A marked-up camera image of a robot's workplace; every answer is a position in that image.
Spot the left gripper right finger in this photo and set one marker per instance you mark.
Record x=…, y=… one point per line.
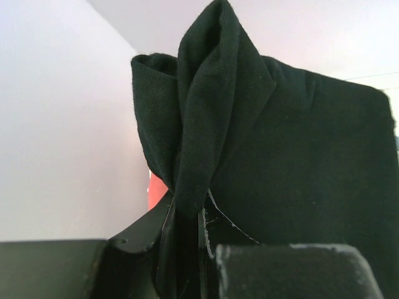
x=234, y=265

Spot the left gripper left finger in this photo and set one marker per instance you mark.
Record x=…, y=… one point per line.
x=120, y=267

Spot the black t-shirt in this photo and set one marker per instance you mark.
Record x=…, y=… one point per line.
x=288, y=155

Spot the folded pink t-shirt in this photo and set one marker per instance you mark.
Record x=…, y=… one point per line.
x=156, y=190

